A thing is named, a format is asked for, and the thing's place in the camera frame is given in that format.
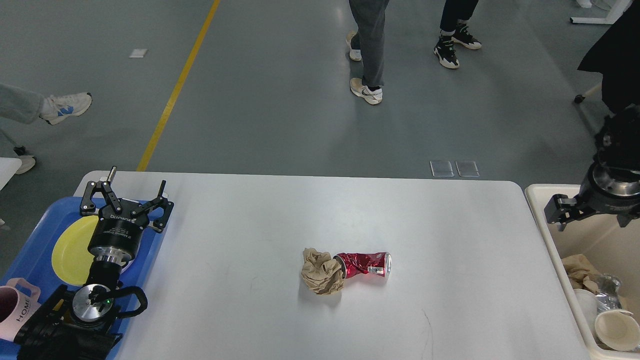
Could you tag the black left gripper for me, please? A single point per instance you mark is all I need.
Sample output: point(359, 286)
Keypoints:
point(117, 235)

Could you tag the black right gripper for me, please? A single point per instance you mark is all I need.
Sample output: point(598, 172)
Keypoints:
point(603, 191)

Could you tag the yellow plastic plate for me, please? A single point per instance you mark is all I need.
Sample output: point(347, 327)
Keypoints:
point(71, 259)

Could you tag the small foil bag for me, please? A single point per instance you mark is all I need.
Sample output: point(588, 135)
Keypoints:
point(607, 294)

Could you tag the white paper cup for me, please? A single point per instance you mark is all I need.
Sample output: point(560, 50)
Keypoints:
point(618, 329)
point(588, 304)

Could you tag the pink ribbed mug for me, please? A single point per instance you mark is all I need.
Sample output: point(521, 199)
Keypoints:
point(18, 302)

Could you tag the brown paper ball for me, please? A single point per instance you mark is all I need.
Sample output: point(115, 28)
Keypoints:
point(321, 272)

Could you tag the crushed red soda can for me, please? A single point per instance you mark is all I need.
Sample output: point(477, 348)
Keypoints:
point(353, 264)

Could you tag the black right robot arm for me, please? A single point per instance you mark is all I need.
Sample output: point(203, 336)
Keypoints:
point(617, 143)

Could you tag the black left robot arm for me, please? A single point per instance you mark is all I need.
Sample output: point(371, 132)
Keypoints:
point(75, 322)

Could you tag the beige plastic bin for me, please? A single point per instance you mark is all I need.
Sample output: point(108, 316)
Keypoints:
point(611, 249)

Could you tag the brown paper wad in foil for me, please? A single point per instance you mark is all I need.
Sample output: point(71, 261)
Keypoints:
point(581, 273)

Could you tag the blue plastic tray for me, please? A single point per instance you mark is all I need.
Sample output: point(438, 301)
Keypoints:
point(34, 264)

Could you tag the white table corner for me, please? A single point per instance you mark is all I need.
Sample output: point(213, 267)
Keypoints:
point(8, 168)

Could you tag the white blue sneaker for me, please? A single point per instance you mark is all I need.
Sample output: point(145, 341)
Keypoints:
point(55, 109)

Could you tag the black office chair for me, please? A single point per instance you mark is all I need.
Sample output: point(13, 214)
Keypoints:
point(616, 56)

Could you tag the person in black sneakers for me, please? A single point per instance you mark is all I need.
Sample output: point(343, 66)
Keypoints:
point(453, 28)

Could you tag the person in grey trousers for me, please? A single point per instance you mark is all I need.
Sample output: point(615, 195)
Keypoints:
point(366, 45)

